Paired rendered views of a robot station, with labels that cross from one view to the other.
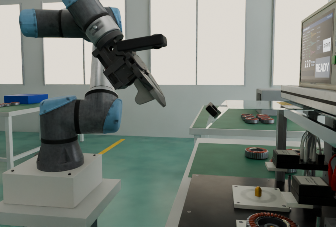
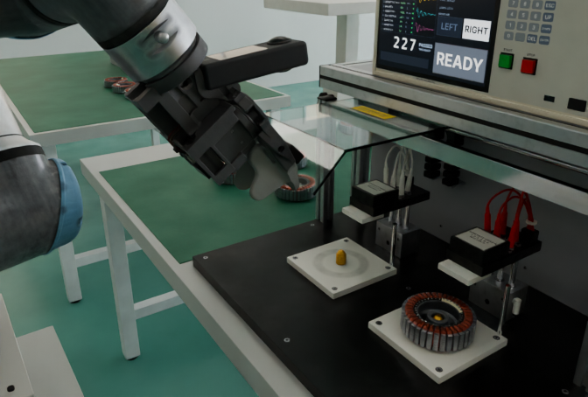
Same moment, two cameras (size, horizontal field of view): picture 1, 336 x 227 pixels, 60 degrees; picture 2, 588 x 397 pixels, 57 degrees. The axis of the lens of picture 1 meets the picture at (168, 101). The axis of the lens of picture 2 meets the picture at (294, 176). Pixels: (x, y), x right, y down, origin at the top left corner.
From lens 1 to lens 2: 0.52 m
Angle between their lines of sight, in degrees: 45
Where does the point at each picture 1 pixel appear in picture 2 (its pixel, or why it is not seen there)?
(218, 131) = (94, 129)
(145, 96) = (272, 179)
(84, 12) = not seen: outside the picture
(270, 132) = not seen: hidden behind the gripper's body
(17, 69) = not seen: outside the picture
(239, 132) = (136, 123)
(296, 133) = not seen: hidden behind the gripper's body
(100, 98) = (22, 175)
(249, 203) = (347, 282)
